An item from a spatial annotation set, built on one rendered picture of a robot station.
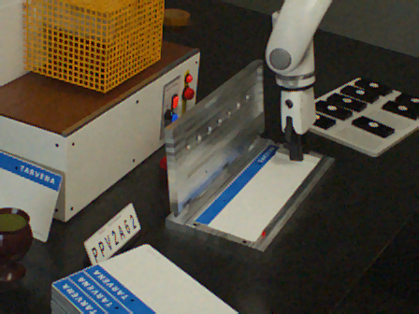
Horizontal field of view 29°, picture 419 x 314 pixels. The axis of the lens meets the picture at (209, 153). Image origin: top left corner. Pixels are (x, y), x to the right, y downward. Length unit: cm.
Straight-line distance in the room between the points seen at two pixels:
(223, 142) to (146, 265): 50
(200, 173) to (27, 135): 35
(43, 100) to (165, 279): 50
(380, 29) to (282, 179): 230
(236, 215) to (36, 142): 42
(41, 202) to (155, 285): 35
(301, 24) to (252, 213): 39
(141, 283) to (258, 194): 49
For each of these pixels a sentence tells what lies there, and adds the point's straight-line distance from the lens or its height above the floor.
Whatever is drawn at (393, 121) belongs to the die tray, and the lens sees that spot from 216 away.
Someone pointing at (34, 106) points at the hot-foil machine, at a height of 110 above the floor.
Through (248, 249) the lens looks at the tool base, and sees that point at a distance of 153.
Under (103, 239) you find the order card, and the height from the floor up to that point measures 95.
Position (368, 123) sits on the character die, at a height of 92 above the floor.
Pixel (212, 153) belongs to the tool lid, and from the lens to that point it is 168.
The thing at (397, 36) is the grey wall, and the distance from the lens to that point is 397.
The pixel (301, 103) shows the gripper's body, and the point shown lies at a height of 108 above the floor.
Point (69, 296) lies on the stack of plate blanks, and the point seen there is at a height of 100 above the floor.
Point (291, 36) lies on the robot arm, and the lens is 164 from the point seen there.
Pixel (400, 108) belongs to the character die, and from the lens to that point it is 222.
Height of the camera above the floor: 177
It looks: 28 degrees down
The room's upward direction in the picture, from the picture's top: 6 degrees clockwise
